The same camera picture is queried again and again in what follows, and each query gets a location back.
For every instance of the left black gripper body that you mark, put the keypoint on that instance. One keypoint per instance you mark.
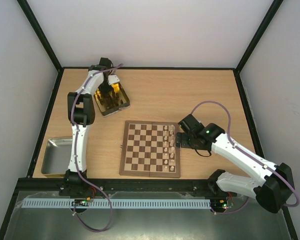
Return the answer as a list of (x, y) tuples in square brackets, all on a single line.
[(103, 87)]

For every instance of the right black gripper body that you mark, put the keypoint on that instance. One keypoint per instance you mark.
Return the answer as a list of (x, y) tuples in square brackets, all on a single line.
[(181, 139)]

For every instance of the gold tin with dark pieces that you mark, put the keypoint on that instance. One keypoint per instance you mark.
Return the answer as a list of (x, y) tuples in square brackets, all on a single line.
[(112, 102)]

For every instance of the wooden chess board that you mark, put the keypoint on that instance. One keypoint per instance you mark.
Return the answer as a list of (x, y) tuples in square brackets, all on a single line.
[(142, 150)]

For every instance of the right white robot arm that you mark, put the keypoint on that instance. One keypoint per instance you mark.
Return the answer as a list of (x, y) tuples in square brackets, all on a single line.
[(271, 185)]

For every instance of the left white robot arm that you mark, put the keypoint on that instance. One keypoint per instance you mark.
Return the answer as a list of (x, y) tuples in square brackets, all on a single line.
[(81, 114)]

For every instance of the row of light chess pieces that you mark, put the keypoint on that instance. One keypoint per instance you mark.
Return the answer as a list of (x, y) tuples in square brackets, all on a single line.
[(169, 149)]

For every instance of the silver metal tray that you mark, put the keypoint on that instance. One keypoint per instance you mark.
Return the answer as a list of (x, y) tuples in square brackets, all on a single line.
[(56, 156)]

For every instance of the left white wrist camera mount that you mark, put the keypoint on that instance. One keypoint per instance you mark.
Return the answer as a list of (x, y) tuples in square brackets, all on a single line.
[(113, 79)]

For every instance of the light blue slotted cable duct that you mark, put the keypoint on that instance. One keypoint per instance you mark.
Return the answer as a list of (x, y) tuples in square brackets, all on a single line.
[(62, 203)]

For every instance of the black aluminium frame rail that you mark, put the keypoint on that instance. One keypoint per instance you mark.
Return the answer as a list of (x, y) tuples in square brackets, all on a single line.
[(196, 188)]

